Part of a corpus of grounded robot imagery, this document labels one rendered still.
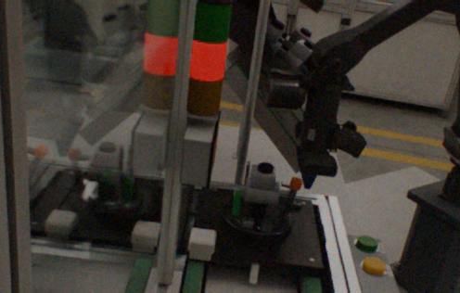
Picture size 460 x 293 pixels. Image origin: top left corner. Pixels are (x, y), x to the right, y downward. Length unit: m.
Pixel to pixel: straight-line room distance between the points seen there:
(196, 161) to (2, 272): 0.57
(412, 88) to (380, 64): 0.36
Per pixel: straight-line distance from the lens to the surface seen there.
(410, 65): 5.07
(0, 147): 0.16
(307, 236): 1.05
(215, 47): 0.71
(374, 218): 1.41
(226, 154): 1.58
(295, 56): 1.21
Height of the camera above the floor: 1.53
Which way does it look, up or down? 25 degrees down
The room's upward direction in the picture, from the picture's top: 8 degrees clockwise
